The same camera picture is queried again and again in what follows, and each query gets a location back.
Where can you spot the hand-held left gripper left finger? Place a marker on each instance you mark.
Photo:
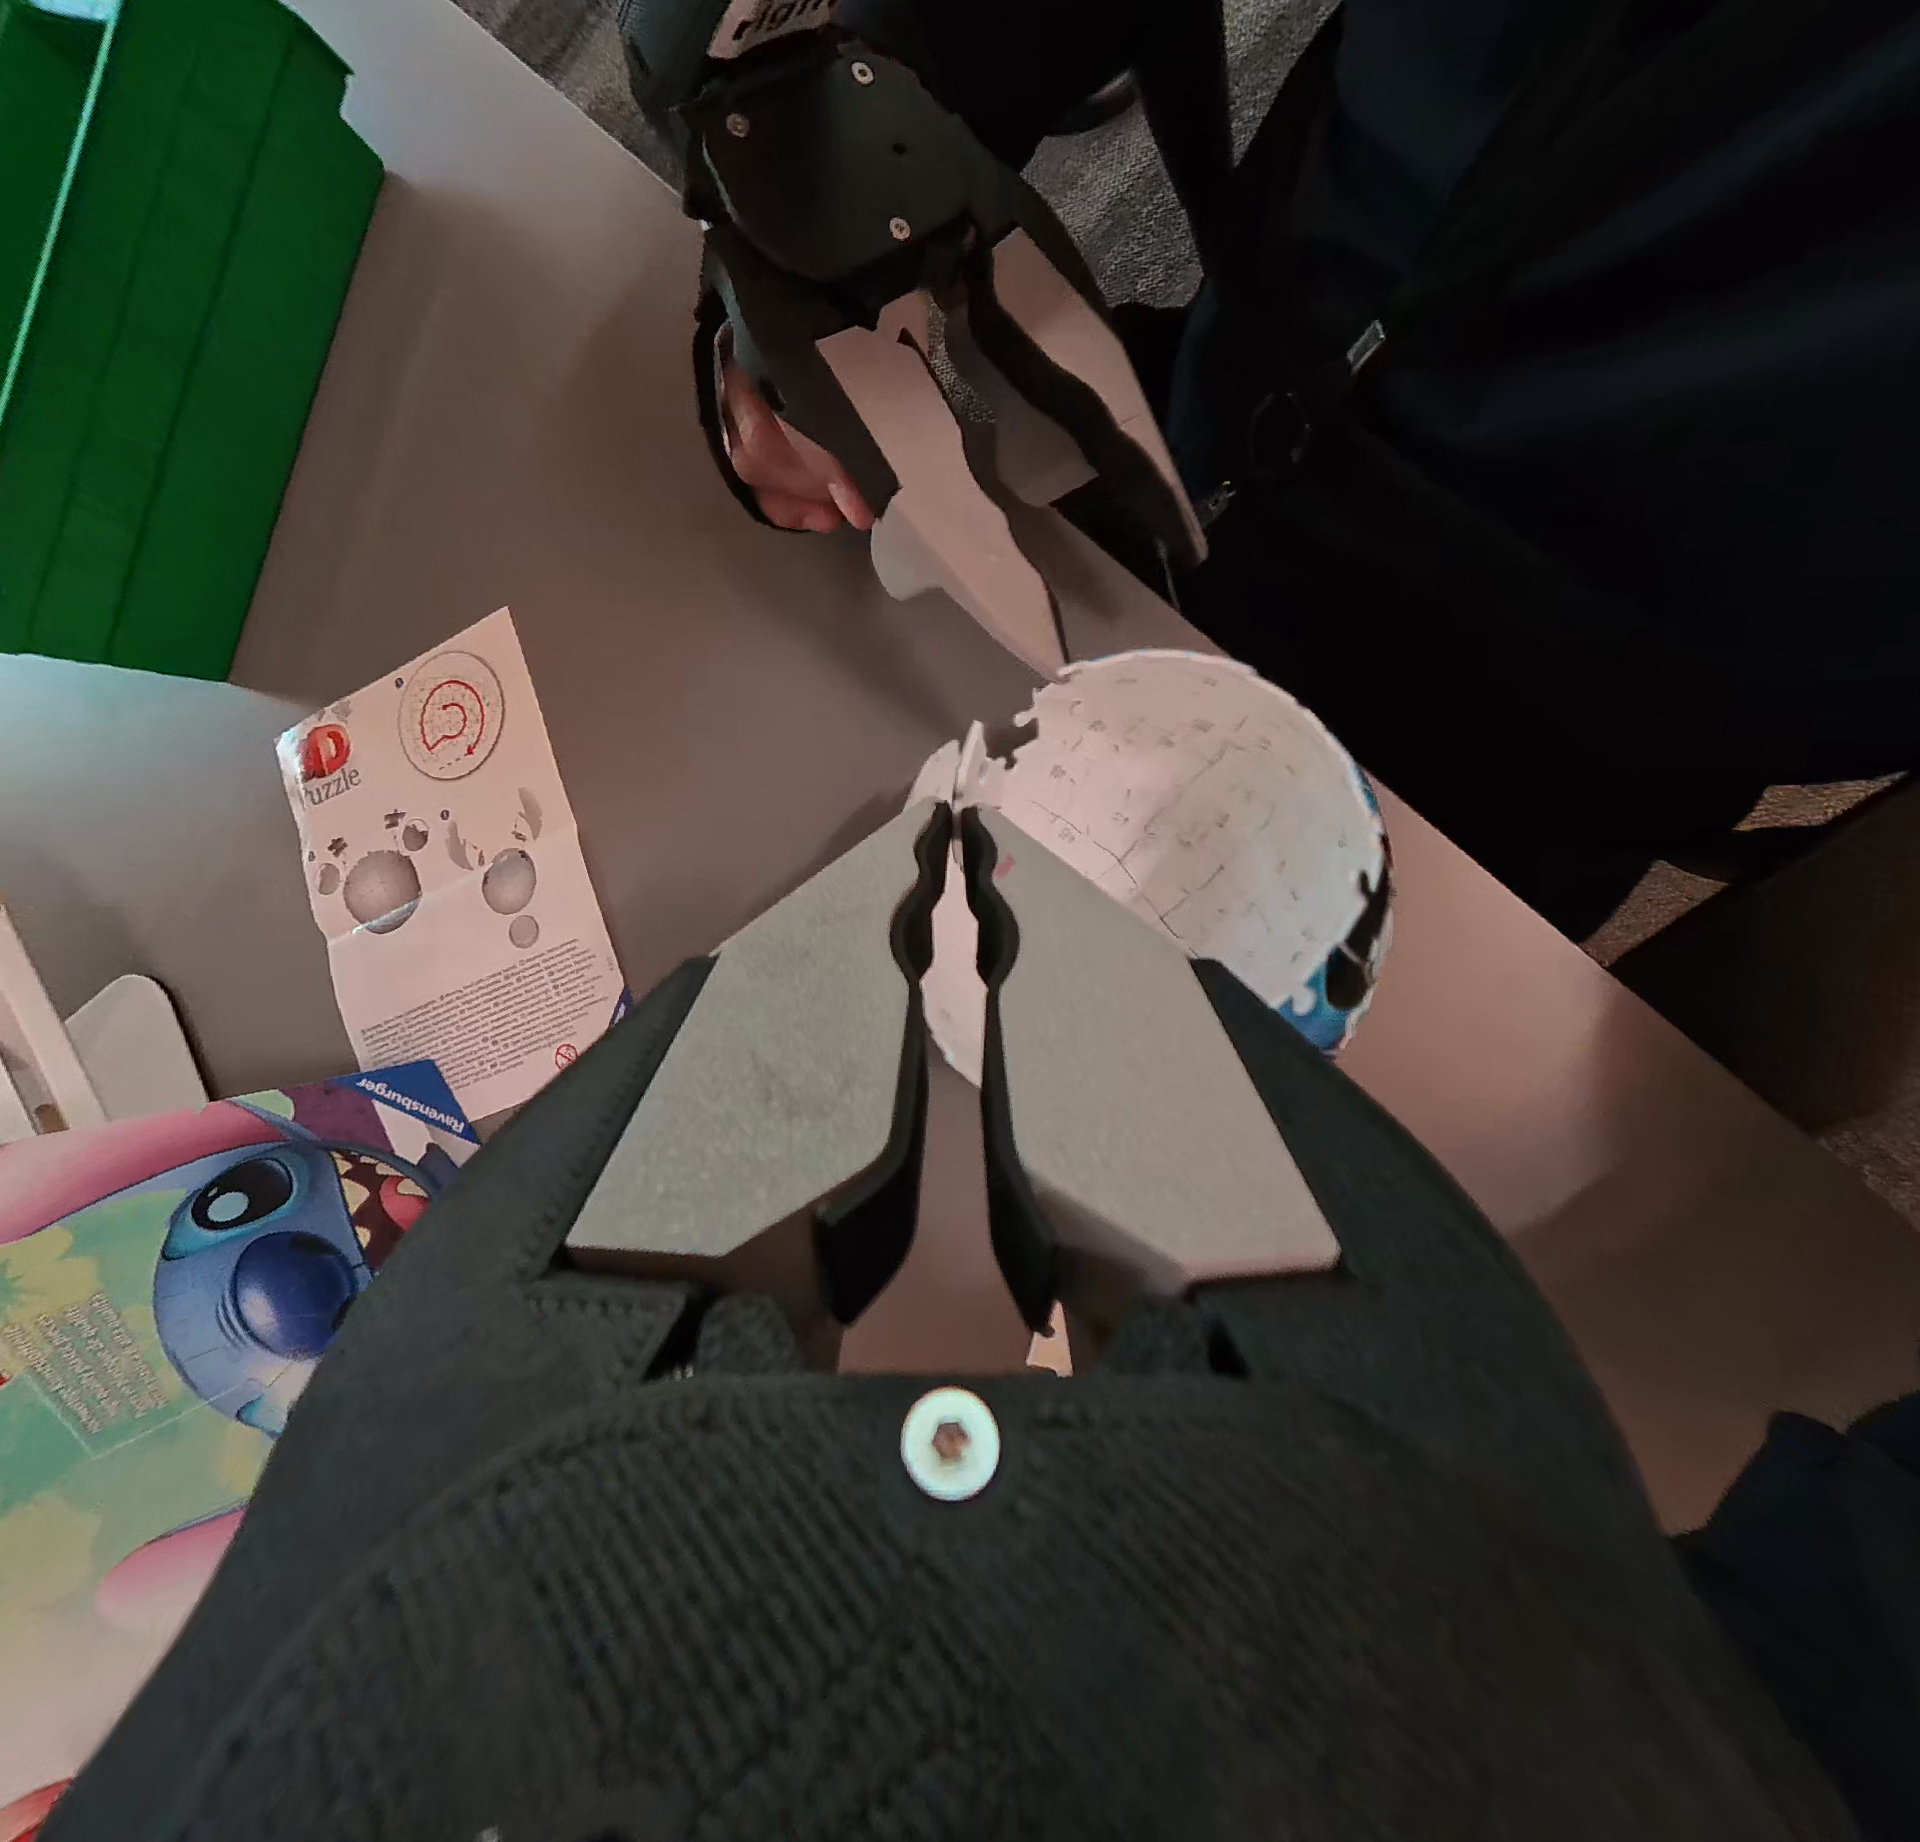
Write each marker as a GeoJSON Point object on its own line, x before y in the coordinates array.
{"type": "Point", "coordinates": [765, 1106]}

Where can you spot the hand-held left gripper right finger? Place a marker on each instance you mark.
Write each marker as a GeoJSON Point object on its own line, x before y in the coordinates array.
{"type": "Point", "coordinates": [1155, 1106]}

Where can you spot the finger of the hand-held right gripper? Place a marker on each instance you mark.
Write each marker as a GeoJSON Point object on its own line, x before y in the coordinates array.
{"type": "Point", "coordinates": [930, 476]}
{"type": "Point", "coordinates": [1065, 402]}

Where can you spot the blue puzzle ball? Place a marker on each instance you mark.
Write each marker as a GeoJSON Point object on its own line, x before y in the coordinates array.
{"type": "Point", "coordinates": [1200, 822]}

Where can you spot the person's right forearm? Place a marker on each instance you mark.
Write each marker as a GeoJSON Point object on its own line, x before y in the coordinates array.
{"type": "Point", "coordinates": [1050, 12]}

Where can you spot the cardboard puzzle box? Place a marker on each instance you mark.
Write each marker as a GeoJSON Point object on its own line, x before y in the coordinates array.
{"type": "Point", "coordinates": [151, 1346]}

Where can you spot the person's right hand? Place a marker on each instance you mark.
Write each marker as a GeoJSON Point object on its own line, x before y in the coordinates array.
{"type": "Point", "coordinates": [789, 476]}

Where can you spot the black badge reel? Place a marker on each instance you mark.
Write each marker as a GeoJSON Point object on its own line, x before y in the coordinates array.
{"type": "Point", "coordinates": [1279, 424]}

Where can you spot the white instruction sheet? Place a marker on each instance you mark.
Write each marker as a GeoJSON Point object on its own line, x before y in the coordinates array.
{"type": "Point", "coordinates": [450, 897]}

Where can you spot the green stacked plastic bins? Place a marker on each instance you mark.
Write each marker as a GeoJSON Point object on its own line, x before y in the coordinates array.
{"type": "Point", "coordinates": [151, 297]}

